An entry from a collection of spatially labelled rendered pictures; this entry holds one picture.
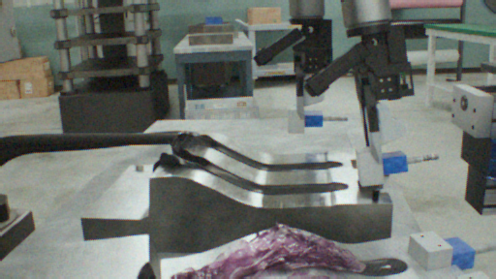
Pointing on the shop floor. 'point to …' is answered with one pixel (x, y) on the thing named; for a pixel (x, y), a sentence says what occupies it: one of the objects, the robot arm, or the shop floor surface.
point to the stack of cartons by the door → (26, 77)
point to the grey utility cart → (255, 48)
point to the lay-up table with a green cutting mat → (477, 32)
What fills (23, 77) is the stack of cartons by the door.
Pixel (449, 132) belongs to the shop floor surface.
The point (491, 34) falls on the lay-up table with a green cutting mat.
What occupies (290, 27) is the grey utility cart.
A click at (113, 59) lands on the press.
